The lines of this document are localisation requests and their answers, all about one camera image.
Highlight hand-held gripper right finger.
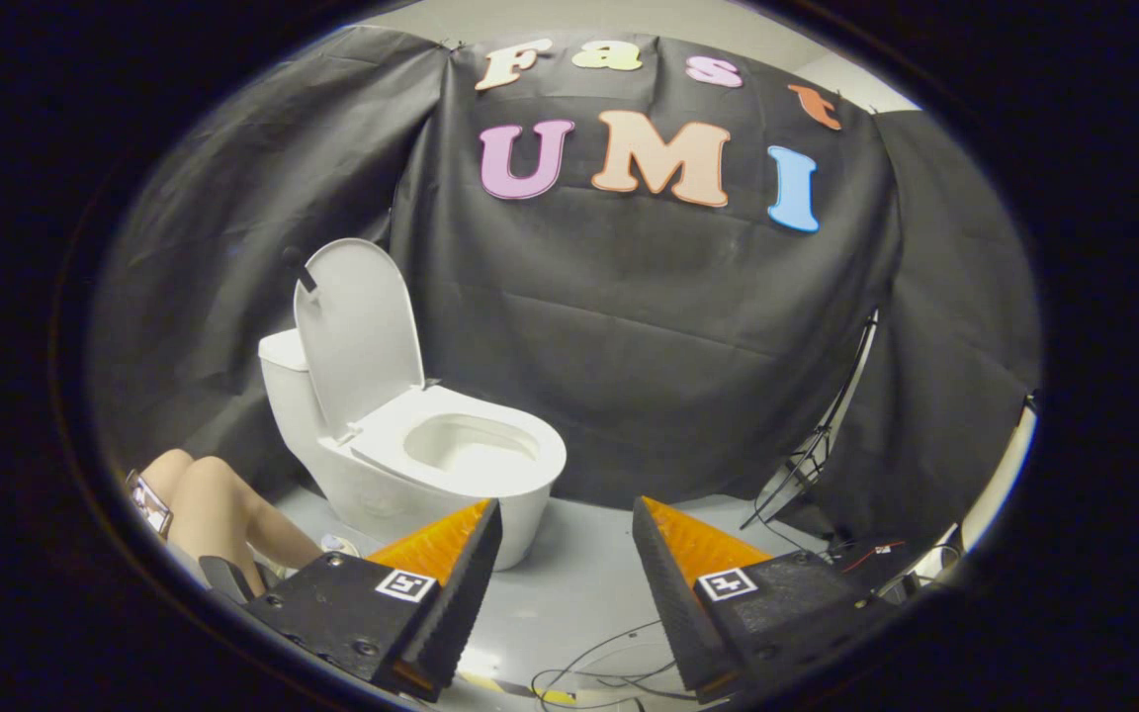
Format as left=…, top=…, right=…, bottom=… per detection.
left=632, top=496, right=903, bottom=706

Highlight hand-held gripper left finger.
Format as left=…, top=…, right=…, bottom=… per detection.
left=243, top=498, right=503, bottom=702

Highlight white toilet lid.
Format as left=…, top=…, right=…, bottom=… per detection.
left=291, top=237, right=428, bottom=442

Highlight white toilet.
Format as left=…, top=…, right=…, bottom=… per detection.
left=258, top=328, right=568, bottom=573

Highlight white toilet seat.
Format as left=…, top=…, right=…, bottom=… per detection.
left=348, top=385, right=568, bottom=499

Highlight black tripod stand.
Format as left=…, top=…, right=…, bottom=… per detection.
left=741, top=311, right=879, bottom=531

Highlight black backdrop cloth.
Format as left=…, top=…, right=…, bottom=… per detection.
left=90, top=25, right=1043, bottom=557

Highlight smartphone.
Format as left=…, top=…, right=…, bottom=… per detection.
left=126, top=471, right=174, bottom=541

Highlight white panel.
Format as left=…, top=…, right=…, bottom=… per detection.
left=960, top=396, right=1038, bottom=557

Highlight black floor cables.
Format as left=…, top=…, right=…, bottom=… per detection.
left=530, top=620, right=701, bottom=710

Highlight red cable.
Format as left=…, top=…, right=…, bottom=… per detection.
left=836, top=538, right=909, bottom=577

